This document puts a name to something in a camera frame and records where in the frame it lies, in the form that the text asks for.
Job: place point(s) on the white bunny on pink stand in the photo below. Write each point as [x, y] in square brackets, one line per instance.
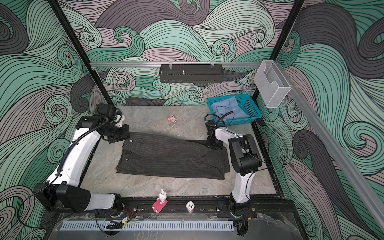
[160, 202]

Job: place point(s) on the dark grey pinstriped shirt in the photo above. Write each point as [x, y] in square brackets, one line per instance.
[162, 156]

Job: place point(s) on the light blue shirt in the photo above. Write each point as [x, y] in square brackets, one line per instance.
[229, 105]

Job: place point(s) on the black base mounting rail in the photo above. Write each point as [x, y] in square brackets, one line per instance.
[219, 206]

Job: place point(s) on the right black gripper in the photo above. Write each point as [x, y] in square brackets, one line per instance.
[208, 145]

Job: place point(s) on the white slotted cable duct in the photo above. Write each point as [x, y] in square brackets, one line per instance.
[151, 226]

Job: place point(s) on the small pink figurine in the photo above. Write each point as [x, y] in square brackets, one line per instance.
[172, 119]

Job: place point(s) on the clear acrylic wall holder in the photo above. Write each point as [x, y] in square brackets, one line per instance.
[272, 83]

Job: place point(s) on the teal plastic basket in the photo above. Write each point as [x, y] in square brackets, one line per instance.
[245, 102]

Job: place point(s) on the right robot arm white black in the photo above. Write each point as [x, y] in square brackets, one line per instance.
[244, 159]

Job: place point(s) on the aluminium rail wall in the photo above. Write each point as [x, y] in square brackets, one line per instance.
[136, 64]
[307, 103]

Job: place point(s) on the small white round jar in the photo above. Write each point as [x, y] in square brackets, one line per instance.
[190, 206]

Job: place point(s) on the aluminium rail back wall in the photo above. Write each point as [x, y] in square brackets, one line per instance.
[136, 64]

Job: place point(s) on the aluminium rail right wall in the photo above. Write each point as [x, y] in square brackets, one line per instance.
[307, 103]

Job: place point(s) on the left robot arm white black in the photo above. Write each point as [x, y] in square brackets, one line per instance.
[61, 193]

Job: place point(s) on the black perforated wall shelf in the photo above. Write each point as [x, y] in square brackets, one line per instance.
[191, 73]

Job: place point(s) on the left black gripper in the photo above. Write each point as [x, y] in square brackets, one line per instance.
[126, 134]

